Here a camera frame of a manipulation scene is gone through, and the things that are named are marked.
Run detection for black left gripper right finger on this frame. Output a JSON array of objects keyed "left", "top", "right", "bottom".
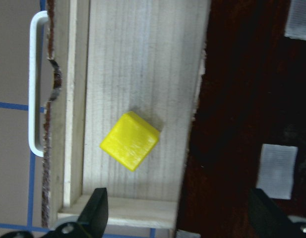
[{"left": 248, "top": 188, "right": 306, "bottom": 238}]

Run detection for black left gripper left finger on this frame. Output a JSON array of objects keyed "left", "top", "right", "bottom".
[{"left": 47, "top": 188, "right": 109, "bottom": 238}]

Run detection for yellow cube block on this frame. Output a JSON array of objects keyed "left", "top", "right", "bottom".
[{"left": 99, "top": 111, "right": 160, "bottom": 172}]

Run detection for light wooden drawer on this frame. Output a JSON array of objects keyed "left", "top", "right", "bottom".
[{"left": 42, "top": 0, "right": 210, "bottom": 229}]

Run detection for dark wooden drawer cabinet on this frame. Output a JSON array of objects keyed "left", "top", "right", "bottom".
[{"left": 176, "top": 0, "right": 306, "bottom": 238}]

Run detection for white drawer handle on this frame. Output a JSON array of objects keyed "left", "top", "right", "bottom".
[{"left": 28, "top": 10, "right": 49, "bottom": 157}]

